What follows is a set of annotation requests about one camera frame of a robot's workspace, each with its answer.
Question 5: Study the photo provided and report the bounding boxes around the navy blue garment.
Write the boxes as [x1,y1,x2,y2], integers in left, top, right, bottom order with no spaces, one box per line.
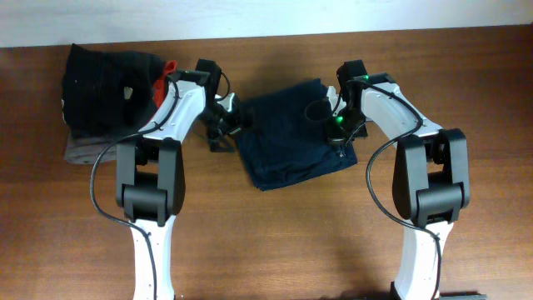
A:
[236,78,357,191]

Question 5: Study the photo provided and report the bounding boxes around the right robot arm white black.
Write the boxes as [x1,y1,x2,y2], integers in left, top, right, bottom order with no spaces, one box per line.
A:
[325,60,471,300]

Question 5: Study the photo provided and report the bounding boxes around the grey folded garment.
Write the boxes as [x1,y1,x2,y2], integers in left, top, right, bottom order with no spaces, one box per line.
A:
[63,132,113,165]

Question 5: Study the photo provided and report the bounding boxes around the black base bracket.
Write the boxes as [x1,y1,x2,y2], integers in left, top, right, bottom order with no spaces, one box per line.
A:
[439,292,488,300]

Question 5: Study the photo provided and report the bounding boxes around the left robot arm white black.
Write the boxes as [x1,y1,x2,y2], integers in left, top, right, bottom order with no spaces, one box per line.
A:
[116,67,243,299]

